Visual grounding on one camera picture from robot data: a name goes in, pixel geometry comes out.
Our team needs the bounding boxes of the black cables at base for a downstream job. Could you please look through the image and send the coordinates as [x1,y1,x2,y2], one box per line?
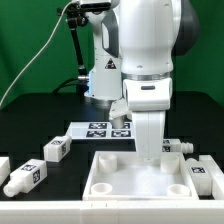
[51,77,88,95]

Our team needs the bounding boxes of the white square tabletop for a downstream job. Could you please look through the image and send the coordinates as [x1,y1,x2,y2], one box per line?
[82,151,199,201]

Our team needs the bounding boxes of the white cable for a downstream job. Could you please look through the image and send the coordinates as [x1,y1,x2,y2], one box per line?
[0,0,80,109]

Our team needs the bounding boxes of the white marker base plate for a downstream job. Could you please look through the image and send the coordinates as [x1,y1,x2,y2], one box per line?
[66,122,134,140]

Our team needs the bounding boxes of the white U-shaped fixture wall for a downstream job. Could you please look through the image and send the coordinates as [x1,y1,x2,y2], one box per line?
[0,155,224,224]

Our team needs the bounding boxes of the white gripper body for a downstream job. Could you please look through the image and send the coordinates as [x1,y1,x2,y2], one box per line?
[109,98,166,160]

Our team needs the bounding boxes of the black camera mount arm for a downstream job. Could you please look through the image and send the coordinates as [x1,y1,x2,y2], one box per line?
[64,3,88,81]

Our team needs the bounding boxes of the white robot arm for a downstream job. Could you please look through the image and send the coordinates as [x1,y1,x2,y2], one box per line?
[78,0,198,160]

